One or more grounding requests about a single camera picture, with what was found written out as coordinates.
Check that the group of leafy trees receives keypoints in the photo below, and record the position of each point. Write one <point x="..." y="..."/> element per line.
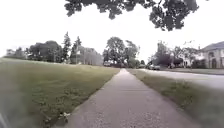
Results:
<point x="115" y="50"/>

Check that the grey concrete sidewalk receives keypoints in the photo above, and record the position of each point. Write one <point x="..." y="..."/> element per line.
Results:
<point x="123" y="100"/>

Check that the car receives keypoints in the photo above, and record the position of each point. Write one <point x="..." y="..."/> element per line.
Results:
<point x="154" y="67"/>

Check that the wide grass field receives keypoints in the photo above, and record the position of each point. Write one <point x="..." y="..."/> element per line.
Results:
<point x="50" y="83"/>

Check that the row of dark trees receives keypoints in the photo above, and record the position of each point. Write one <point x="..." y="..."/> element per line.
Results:
<point x="46" y="51"/>

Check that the grass strip beside road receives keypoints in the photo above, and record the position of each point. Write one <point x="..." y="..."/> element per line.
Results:
<point x="180" y="93"/>

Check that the overhanging tree branches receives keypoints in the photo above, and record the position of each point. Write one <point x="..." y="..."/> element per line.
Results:
<point x="166" y="13"/>

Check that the lawn across road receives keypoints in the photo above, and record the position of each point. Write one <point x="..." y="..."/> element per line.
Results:
<point x="200" y="71"/>

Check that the grey asphalt road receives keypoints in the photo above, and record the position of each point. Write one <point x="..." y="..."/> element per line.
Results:
<point x="200" y="79"/>

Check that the pale house with dark roof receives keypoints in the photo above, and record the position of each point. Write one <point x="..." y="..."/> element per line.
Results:
<point x="215" y="55"/>

